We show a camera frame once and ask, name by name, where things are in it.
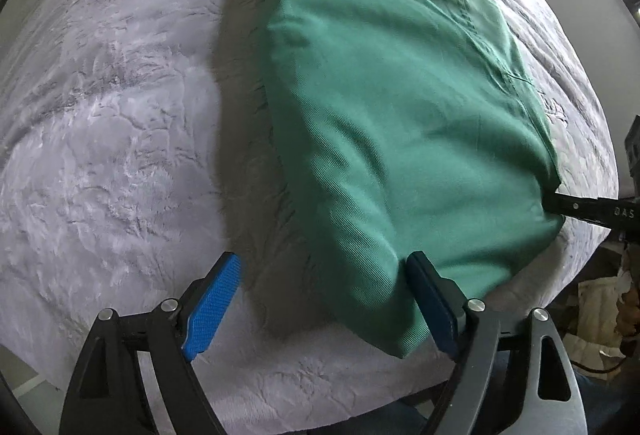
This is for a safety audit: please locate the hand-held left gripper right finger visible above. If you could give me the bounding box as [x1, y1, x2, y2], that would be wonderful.
[406, 251, 588, 435]

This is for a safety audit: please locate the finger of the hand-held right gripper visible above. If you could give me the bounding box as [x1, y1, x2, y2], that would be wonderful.
[542, 189, 640, 233]

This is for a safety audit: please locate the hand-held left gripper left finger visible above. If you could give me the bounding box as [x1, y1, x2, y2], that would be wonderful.
[59, 252, 242, 435]

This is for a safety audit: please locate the green shirt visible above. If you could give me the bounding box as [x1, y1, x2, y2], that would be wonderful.
[257, 0, 566, 361]

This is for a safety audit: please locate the crumpled beige bag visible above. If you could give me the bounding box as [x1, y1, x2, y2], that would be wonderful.
[565, 275, 632, 361]

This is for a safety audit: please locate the grey quilted bedspread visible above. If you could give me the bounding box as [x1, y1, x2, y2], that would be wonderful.
[0, 0, 621, 435]

